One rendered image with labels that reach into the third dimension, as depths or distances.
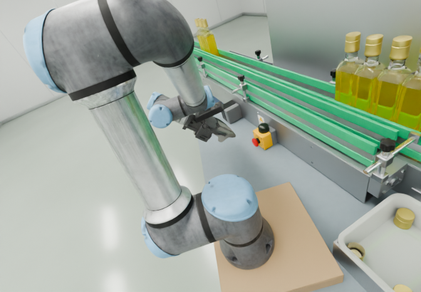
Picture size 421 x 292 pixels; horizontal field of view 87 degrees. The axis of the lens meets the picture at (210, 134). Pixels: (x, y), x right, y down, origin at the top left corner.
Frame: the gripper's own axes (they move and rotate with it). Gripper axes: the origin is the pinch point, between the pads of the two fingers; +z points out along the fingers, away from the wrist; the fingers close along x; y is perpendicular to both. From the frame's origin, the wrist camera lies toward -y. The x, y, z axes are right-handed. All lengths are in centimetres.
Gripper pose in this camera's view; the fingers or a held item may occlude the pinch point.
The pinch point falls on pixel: (233, 133)
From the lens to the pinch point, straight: 91.1
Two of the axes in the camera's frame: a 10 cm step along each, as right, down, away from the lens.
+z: 8.8, 4.0, 2.6
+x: -0.6, 6.3, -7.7
